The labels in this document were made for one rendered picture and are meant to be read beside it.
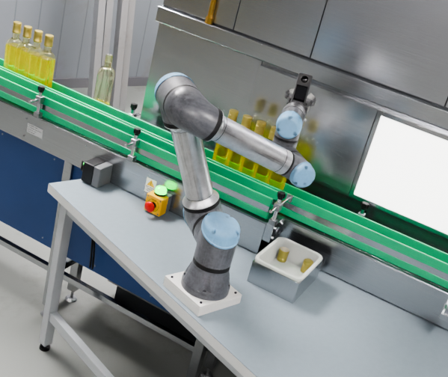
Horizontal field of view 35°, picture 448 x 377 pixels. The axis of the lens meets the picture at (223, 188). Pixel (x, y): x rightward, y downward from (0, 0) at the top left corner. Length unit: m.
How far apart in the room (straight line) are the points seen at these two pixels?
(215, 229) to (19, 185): 1.26
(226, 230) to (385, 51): 0.86
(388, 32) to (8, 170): 1.65
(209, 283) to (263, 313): 0.21
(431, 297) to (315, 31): 1.00
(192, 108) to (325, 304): 0.85
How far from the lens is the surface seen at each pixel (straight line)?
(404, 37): 2.50
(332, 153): 2.60
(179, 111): 1.91
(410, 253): 2.45
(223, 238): 2.07
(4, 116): 3.05
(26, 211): 3.14
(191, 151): 2.08
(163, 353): 3.18
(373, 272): 2.50
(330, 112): 2.57
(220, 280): 2.14
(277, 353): 2.09
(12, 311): 3.28
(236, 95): 2.75
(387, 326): 2.40
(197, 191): 2.14
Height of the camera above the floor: 1.97
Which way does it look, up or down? 24 degrees down
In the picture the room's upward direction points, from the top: 15 degrees clockwise
